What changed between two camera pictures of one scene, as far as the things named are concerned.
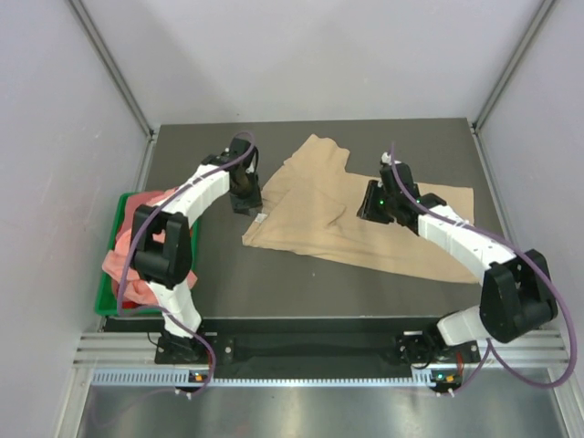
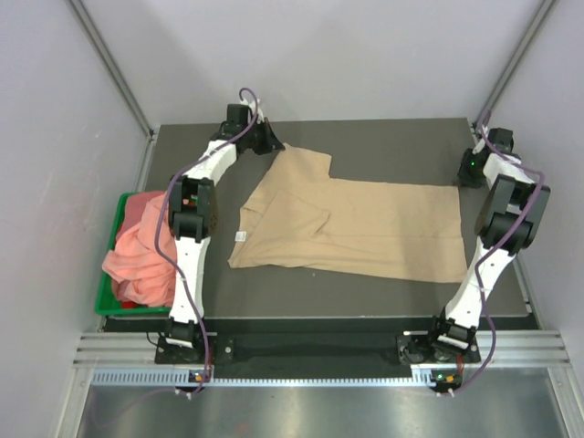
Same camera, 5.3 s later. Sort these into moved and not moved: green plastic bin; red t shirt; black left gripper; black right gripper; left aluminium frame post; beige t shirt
Moved: beige t shirt; black right gripper; black left gripper
Not moved: green plastic bin; left aluminium frame post; red t shirt
